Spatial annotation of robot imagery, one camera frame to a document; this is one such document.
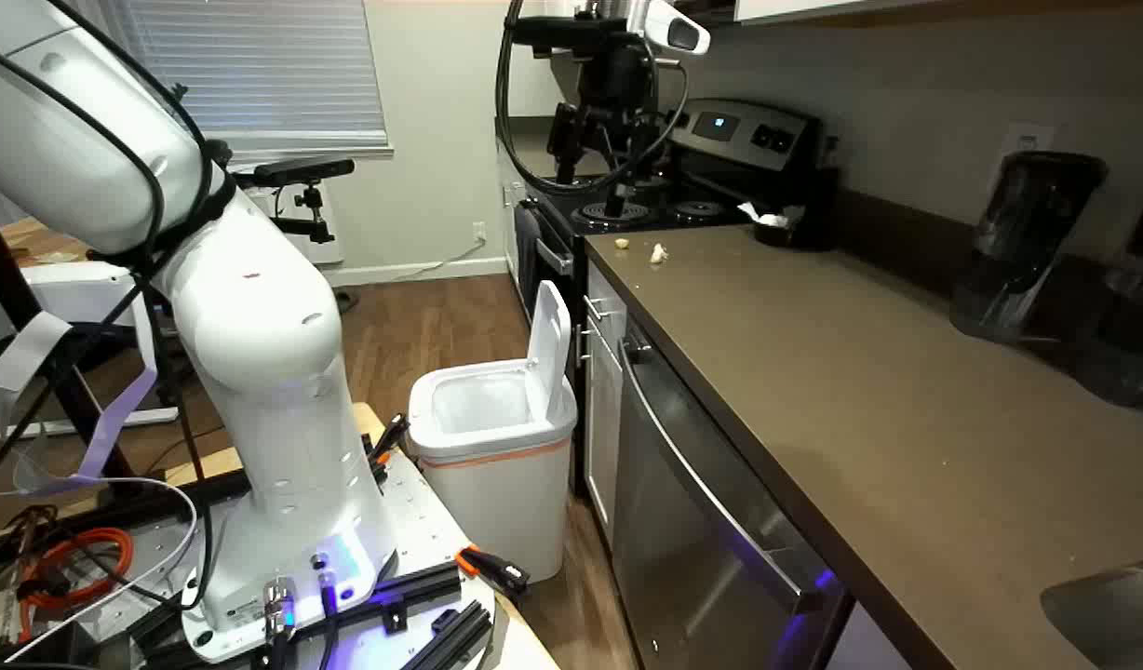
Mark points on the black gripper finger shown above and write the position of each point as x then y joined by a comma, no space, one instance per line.
614,172
571,139

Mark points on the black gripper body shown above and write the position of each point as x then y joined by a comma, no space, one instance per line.
614,88

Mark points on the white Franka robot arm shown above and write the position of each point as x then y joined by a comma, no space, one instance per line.
258,335

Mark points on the black cup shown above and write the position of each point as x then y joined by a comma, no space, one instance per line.
808,207

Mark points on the small cream-coloured object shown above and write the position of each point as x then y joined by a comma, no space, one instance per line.
657,255

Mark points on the black stainless electric stove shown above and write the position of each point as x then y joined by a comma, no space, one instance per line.
741,134

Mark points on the white kitchen cabinet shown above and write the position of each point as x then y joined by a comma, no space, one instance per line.
604,394

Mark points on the white upper cabinet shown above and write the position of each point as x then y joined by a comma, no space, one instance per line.
918,10

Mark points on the white trash bin with lid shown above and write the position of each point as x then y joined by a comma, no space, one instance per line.
489,457

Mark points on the white window blinds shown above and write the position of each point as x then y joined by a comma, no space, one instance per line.
258,68

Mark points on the stainless steel dishwasher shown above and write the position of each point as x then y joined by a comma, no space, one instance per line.
685,544

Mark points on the white robot mounting platform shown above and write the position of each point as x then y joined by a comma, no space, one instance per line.
440,522

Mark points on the black aluminium extrusion bars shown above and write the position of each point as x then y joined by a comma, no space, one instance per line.
440,627

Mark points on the dark countertop appliance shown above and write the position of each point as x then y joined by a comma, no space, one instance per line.
1132,359

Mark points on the grey kitchen sink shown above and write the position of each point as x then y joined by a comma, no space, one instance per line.
1112,614

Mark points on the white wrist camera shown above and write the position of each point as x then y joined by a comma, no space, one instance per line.
671,27

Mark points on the white low wall outlet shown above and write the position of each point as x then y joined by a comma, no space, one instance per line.
478,232

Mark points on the black camera stand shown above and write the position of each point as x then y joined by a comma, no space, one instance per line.
298,172

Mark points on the black metal frame stand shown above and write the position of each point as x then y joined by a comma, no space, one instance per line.
51,359

